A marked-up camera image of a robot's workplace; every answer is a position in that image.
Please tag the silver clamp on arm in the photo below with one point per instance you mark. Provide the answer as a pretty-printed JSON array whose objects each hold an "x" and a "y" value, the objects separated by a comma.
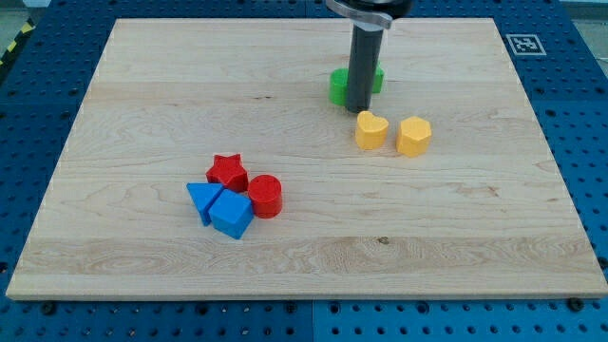
[{"x": 368, "y": 20}]

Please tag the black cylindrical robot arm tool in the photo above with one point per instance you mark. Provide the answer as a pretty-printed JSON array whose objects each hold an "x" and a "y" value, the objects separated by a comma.
[{"x": 365, "y": 46}]

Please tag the red cylinder block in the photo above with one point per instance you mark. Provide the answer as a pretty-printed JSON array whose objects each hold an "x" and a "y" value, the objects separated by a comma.
[{"x": 265, "y": 193}]

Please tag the red star block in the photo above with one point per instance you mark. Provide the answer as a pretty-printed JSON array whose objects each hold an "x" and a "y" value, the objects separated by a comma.
[{"x": 229, "y": 171}]

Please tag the yellow heart block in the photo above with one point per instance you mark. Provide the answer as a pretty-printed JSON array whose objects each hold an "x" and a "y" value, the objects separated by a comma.
[{"x": 371, "y": 130}]

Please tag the blue cube block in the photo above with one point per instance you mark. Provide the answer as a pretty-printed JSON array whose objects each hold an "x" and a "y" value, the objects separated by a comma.
[{"x": 231, "y": 213}]

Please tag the green plastic block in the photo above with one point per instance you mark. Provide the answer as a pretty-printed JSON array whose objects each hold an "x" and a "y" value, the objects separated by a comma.
[{"x": 338, "y": 84}]

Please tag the blue triangle block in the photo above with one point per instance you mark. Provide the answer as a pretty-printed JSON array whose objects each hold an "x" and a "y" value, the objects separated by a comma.
[{"x": 203, "y": 195}]

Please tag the yellow hexagon block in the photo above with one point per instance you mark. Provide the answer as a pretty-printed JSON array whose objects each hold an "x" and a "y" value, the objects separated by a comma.
[{"x": 413, "y": 136}]

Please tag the wooden board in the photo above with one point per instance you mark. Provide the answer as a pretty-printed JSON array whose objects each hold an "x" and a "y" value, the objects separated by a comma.
[{"x": 484, "y": 213}]

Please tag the white fiducial marker tag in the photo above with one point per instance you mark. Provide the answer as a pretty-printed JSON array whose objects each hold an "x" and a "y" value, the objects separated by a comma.
[{"x": 525, "y": 44}]

